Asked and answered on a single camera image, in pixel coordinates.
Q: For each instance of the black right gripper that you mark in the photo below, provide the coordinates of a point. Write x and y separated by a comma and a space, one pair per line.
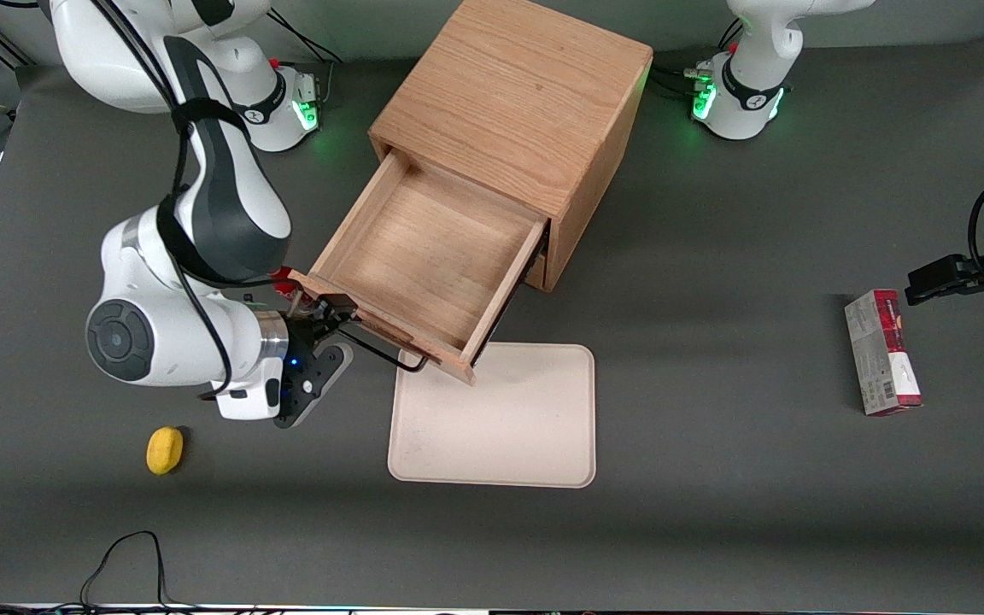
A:
301, 334

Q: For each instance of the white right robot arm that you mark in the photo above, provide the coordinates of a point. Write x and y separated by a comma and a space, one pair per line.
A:
227, 196

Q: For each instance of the wooden drawer cabinet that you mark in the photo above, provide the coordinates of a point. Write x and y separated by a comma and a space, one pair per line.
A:
518, 85

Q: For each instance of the red soda bottle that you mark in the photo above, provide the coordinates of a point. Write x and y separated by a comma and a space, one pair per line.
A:
287, 291

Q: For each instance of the red and grey carton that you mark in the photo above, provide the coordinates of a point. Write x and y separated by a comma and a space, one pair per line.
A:
881, 359

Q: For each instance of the cream rectangular tray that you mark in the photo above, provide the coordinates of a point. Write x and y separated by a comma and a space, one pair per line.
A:
509, 427

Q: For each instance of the yellow lemon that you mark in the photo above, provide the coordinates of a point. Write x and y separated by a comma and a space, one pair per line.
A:
164, 450

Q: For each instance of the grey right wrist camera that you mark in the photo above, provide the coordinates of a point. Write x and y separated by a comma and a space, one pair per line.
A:
317, 384

